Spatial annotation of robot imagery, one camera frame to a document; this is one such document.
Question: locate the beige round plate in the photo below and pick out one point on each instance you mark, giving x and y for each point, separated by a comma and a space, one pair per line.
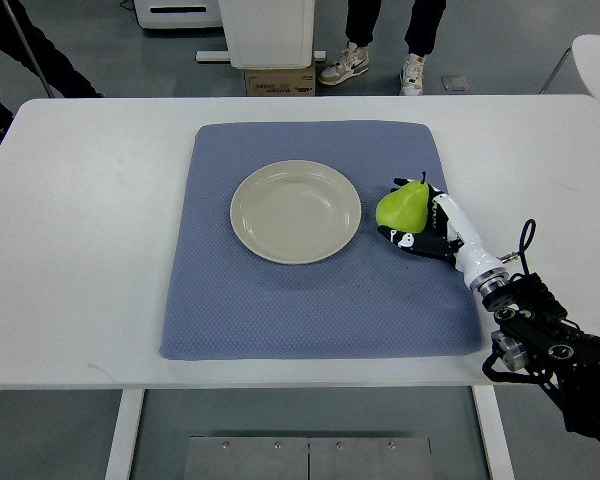
295, 212

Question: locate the standing person black trousers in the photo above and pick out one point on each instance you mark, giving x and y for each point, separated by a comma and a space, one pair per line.
364, 19

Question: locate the white cabinet on stand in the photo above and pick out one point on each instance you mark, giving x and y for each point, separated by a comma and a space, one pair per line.
266, 34

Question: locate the brown cardboard box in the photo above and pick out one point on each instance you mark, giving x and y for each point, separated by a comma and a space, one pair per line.
297, 82

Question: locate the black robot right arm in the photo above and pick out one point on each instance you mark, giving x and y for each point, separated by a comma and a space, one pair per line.
537, 344

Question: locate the white table frame legs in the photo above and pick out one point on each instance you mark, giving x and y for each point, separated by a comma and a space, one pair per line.
487, 411

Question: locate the beige sneaker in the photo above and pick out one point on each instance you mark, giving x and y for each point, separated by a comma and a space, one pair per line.
353, 61
411, 77

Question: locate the green pear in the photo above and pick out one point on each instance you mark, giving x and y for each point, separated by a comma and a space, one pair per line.
405, 208

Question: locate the left beige sneaker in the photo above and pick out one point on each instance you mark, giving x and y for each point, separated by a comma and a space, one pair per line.
353, 61

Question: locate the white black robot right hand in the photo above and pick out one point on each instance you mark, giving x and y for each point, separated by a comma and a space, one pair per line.
447, 235

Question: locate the grey floor plate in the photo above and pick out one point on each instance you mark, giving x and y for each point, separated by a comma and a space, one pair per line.
454, 83

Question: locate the right beige sneaker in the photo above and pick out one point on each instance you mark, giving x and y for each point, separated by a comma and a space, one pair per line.
411, 77

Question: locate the person in black clothes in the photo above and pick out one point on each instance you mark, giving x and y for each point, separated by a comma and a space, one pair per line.
27, 44

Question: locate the white appliance with slot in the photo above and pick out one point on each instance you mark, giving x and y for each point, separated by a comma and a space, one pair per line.
175, 14

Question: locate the blue textured place mat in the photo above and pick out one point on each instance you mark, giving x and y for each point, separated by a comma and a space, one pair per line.
370, 300

